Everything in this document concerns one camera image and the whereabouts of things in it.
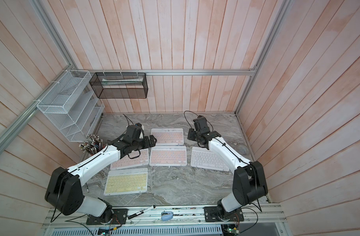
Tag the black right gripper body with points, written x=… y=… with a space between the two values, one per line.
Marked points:
x=192 y=135

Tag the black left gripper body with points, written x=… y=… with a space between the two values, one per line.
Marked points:
x=142 y=144

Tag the pink keyboard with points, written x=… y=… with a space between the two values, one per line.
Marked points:
x=135 y=159
x=168 y=156
x=168 y=136

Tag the yellow key keyboard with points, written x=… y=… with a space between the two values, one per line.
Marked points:
x=127 y=181

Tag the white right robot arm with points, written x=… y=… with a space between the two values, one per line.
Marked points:
x=249 y=182

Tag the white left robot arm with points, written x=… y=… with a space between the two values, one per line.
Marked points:
x=64 y=191

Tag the white key keyboard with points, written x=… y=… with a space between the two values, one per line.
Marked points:
x=203 y=158

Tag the red pen cup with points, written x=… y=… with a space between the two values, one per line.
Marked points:
x=92 y=145

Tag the clear tape roll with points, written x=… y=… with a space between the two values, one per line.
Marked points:
x=243 y=150

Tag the black mesh basket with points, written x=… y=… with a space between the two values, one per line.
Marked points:
x=119 y=85

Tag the black marker pen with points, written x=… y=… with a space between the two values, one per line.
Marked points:
x=141 y=212

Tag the blue tape dispenser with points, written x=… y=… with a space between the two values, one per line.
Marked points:
x=167 y=215

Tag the white wire mesh shelf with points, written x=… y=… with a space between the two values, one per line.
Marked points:
x=72 y=109

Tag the aluminium frame bar back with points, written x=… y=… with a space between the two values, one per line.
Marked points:
x=182 y=72

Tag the aluminium mounting rail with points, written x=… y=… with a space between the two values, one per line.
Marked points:
x=183 y=215

